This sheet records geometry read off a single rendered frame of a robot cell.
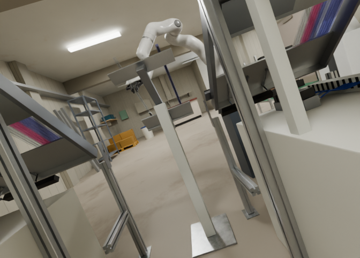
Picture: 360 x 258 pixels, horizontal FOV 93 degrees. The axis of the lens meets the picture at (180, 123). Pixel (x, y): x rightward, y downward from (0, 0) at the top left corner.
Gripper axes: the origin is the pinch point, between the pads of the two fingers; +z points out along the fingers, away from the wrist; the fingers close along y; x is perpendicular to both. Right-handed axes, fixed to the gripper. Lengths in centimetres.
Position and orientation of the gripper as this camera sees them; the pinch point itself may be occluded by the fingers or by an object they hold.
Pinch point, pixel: (134, 89)
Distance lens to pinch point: 107.4
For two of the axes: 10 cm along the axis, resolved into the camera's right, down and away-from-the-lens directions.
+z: 1.8, 6.0, -7.8
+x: 3.2, 7.1, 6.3
